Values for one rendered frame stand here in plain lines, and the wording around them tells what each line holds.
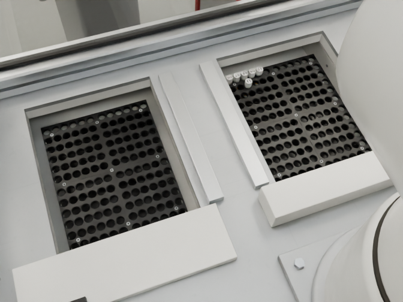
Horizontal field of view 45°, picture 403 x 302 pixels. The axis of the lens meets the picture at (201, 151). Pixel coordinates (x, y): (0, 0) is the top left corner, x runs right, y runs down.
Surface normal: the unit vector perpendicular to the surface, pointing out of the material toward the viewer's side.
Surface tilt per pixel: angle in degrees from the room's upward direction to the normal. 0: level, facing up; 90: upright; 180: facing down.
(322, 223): 0
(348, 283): 90
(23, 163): 0
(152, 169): 0
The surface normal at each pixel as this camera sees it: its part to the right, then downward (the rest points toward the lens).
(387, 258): -1.00, -0.05
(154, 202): 0.04, -0.49
